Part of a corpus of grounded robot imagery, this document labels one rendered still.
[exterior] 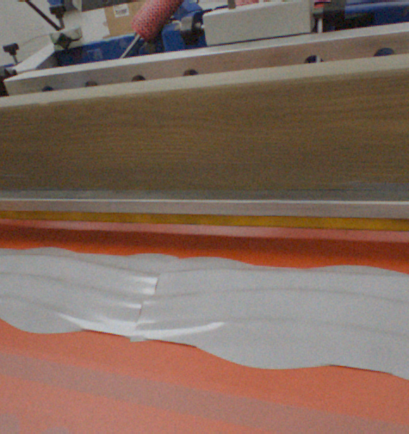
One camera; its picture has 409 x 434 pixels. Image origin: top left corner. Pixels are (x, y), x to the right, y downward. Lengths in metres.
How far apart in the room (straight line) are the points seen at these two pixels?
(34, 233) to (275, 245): 0.20
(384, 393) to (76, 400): 0.13
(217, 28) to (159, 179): 0.30
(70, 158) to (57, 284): 0.09
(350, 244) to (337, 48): 0.24
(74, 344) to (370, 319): 0.15
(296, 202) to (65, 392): 0.15
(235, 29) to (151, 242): 0.31
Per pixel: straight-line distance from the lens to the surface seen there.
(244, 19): 0.51
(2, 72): 0.65
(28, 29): 5.70
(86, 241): 0.31
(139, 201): 0.25
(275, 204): 0.23
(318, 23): 0.67
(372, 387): 0.19
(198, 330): 0.20
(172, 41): 0.91
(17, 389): 0.22
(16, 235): 0.36
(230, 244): 0.26
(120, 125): 0.25
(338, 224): 0.26
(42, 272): 0.29
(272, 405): 0.18
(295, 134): 0.22
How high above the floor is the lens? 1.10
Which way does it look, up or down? 30 degrees down
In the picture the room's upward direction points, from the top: 11 degrees counter-clockwise
